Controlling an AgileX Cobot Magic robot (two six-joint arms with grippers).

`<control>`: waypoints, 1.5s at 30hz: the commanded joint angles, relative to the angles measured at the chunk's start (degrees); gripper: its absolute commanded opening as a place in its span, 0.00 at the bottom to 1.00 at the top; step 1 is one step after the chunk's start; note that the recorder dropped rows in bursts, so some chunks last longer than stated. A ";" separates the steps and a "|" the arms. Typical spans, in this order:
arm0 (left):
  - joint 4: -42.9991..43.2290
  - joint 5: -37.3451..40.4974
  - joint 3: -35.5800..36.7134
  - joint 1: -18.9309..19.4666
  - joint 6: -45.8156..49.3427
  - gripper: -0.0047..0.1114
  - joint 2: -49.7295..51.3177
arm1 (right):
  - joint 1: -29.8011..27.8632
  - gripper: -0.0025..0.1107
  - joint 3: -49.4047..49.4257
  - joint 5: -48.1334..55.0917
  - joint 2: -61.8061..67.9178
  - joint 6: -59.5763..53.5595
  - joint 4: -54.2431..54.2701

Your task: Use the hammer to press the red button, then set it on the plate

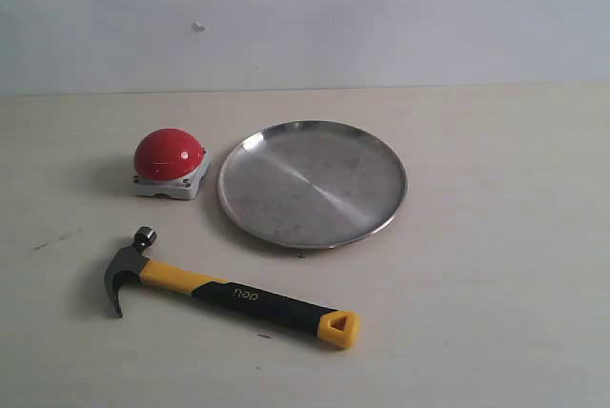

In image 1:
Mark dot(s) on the red dome push button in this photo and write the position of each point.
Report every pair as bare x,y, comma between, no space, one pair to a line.
169,162

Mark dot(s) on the yellow black claw hammer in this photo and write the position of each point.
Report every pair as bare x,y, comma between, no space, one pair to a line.
337,327

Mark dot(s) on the round steel plate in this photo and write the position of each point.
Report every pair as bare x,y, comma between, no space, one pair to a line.
311,184

